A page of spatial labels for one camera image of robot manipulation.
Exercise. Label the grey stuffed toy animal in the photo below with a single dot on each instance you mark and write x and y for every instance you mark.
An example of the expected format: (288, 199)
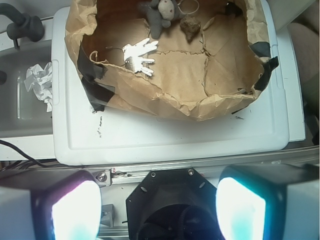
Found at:
(160, 14)

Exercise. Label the dark grey clamp knob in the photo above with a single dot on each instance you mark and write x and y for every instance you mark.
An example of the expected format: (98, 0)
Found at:
(23, 25)

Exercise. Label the silver keys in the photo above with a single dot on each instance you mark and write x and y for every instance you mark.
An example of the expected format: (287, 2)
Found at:
(133, 55)

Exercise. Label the brown rock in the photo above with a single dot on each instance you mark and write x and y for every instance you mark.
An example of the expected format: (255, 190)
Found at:
(190, 26)

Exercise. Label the white plastic bin lid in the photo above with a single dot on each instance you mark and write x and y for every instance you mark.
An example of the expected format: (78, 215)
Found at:
(82, 136)

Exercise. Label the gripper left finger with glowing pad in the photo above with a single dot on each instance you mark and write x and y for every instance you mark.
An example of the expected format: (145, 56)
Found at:
(49, 204)

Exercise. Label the crumpled white paper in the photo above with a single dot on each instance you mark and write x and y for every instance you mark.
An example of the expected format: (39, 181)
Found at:
(40, 81)

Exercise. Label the grey plastic tray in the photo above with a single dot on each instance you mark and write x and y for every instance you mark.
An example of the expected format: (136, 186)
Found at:
(21, 113)

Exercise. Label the brown paper bag liner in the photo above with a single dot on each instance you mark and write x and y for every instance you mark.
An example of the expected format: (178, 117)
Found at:
(225, 68)

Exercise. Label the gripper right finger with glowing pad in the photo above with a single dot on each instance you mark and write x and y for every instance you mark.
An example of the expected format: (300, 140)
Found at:
(269, 202)

